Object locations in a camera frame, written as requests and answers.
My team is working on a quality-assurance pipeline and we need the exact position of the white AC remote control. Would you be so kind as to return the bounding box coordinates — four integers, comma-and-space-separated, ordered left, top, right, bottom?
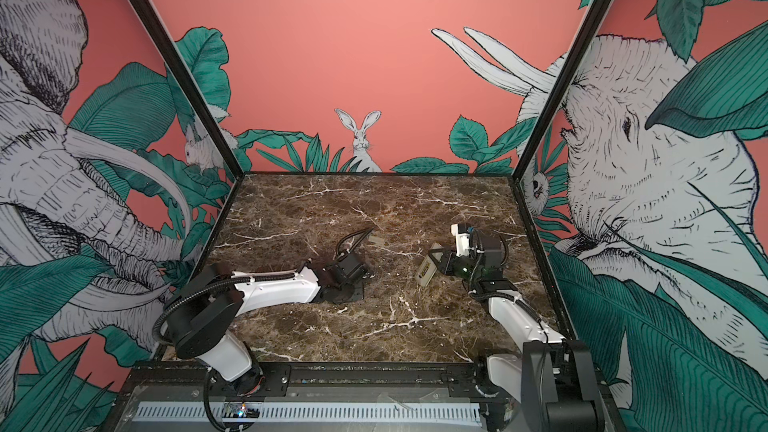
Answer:
416, 244, 443, 288

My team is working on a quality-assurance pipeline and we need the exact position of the remote battery cover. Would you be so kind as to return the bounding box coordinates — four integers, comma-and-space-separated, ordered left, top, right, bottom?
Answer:
368, 235, 386, 247

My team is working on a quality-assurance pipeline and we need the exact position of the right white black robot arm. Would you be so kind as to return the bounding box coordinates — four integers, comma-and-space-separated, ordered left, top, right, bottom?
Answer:
432, 224, 606, 431

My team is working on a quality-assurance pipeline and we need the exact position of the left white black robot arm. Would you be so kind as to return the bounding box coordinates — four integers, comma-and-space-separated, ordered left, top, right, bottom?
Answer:
152, 251, 369, 396

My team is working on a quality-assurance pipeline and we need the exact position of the small circuit board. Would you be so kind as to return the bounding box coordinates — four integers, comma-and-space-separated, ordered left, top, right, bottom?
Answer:
222, 402, 261, 422

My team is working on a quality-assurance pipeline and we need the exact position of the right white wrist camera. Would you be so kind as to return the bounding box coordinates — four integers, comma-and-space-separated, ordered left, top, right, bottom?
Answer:
450, 223, 476, 257

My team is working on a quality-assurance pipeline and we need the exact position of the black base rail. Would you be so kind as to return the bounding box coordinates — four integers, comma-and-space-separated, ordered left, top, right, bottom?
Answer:
119, 361, 607, 400

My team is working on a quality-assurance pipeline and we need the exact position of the white slotted cable duct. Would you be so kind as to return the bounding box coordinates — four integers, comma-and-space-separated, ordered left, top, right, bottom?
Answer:
133, 401, 484, 426

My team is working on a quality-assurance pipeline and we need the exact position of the right black frame post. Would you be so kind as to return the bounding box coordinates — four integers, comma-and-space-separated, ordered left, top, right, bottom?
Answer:
512, 0, 613, 185

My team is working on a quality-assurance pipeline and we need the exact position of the black frame post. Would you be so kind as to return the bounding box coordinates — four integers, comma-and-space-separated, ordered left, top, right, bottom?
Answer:
512, 0, 613, 185
128, 0, 245, 182

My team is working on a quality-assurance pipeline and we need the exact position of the left black frame post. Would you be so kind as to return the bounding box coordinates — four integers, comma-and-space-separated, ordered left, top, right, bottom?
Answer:
128, 0, 245, 182

